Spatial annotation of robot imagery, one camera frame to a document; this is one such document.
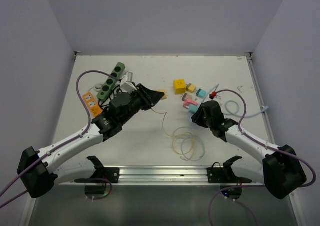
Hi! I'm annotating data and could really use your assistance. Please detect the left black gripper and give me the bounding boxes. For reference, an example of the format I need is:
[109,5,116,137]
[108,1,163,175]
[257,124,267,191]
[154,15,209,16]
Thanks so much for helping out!
[120,83,164,125]

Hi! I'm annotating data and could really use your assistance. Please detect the small yellow charger plug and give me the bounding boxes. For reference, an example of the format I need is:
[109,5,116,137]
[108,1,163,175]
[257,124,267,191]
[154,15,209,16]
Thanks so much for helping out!
[156,89,168,100]

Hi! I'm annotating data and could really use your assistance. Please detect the yellowish thin cable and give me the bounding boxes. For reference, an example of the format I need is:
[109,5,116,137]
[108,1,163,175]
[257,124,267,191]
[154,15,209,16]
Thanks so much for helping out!
[149,107,195,156]

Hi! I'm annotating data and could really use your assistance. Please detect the blue plug adapter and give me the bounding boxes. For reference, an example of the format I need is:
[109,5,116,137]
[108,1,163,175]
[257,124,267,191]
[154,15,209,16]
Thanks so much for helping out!
[196,88,207,99]

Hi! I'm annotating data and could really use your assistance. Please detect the pink rounded plug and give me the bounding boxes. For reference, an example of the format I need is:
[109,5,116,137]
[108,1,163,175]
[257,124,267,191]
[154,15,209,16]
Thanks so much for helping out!
[183,99,198,110]

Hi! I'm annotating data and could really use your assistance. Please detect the yellow cube socket adapter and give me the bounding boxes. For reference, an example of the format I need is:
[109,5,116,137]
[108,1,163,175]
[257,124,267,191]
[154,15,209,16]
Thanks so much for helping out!
[173,79,187,95]

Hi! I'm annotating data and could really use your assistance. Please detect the pink plug adapter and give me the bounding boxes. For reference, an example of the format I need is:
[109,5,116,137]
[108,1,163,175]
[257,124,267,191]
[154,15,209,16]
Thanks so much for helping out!
[182,93,193,102]

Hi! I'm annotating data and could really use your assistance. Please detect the pale yellow plug adapter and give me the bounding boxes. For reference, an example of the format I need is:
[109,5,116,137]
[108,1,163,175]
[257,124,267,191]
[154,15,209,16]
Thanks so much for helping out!
[186,83,197,93]

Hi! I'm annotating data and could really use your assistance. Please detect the green power strip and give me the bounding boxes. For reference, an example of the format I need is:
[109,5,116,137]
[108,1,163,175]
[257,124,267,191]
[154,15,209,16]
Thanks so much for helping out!
[97,62,126,102]

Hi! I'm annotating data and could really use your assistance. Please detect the thin light blue cable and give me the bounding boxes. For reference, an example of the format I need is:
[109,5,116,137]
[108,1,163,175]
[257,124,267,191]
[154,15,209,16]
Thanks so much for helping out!
[178,127,206,162]

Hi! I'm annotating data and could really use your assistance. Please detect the orange power strip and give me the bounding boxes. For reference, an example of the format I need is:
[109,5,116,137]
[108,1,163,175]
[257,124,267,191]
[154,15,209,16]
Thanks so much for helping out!
[82,92,103,118]

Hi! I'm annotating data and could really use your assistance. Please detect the small blue charger plug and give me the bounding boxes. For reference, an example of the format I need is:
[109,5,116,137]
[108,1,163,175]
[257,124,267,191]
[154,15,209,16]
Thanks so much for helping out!
[187,104,199,115]

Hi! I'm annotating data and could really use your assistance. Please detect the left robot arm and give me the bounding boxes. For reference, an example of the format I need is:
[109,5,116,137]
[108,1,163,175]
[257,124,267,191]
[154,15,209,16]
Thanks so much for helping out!
[17,84,165,199]

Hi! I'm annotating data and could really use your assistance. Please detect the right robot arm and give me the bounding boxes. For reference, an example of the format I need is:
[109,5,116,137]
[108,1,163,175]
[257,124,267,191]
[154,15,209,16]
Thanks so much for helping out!
[191,100,307,200]

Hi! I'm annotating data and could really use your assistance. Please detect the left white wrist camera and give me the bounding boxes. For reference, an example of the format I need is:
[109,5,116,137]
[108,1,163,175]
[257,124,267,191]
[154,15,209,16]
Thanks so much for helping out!
[120,72,137,93]

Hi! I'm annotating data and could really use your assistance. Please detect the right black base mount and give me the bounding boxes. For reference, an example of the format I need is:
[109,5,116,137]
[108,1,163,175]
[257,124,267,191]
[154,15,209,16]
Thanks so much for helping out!
[206,161,253,184]

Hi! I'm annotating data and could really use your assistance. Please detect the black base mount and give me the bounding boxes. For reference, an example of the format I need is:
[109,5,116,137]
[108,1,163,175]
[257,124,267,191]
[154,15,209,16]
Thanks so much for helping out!
[206,161,253,184]
[100,167,120,184]

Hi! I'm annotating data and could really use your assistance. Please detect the aluminium rail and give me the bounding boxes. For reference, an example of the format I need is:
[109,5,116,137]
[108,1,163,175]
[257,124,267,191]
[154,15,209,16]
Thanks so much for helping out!
[55,163,264,185]

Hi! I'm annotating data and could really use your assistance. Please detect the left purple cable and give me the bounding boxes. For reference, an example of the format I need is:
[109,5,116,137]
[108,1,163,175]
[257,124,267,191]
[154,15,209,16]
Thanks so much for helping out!
[0,70,123,209]

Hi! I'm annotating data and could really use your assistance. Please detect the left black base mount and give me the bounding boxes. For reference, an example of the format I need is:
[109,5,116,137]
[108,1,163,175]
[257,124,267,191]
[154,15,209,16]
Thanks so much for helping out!
[100,167,120,184]

